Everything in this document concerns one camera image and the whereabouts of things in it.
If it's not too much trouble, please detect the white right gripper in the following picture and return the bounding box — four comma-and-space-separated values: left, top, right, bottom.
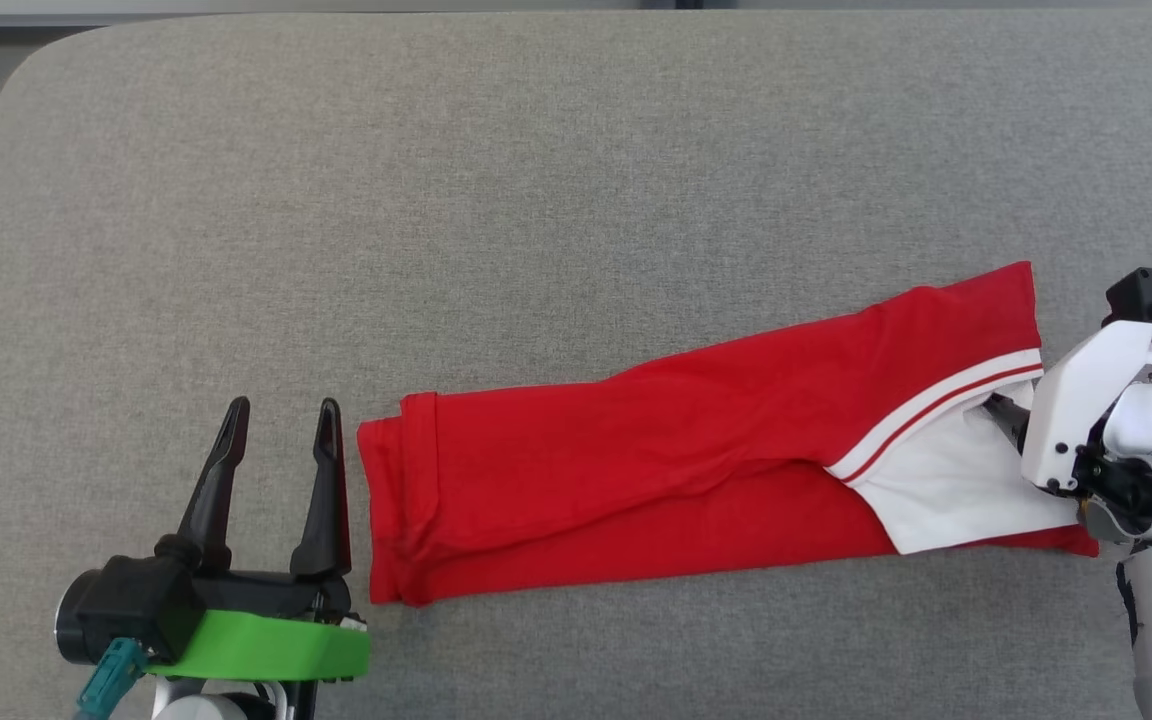
984, 320, 1152, 493

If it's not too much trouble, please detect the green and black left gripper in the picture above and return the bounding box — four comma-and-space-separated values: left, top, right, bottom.
151, 397, 373, 684

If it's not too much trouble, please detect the red shirt with white sleeves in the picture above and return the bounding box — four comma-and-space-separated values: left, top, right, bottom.
356, 261, 1102, 608

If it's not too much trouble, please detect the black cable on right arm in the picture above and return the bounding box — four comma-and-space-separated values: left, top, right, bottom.
1116, 560, 1143, 649

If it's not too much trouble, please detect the left camera cable teal plug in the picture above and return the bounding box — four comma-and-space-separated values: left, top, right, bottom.
76, 638, 149, 720

